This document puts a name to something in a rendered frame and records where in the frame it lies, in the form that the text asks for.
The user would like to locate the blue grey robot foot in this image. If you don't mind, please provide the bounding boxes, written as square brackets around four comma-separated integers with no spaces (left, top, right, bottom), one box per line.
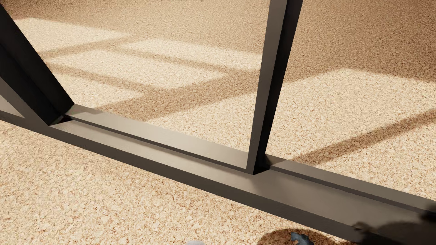
[290,232,315,245]

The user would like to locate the dark grey window frame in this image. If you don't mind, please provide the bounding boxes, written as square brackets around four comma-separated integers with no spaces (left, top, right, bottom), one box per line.
[0,0,436,245]

